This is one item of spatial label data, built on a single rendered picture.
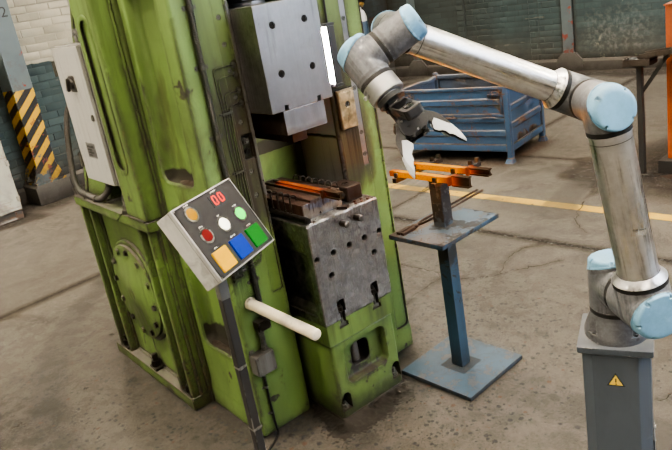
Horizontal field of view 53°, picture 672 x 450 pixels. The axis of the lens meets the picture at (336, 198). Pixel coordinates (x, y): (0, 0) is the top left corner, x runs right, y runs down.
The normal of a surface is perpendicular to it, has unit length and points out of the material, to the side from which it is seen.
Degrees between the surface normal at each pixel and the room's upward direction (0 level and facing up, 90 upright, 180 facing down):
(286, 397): 90
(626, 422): 90
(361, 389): 90
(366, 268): 90
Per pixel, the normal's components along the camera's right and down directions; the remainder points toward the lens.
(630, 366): -0.40, 0.34
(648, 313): 0.15, 0.36
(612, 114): 0.08, 0.16
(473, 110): -0.61, 0.33
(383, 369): 0.63, 0.13
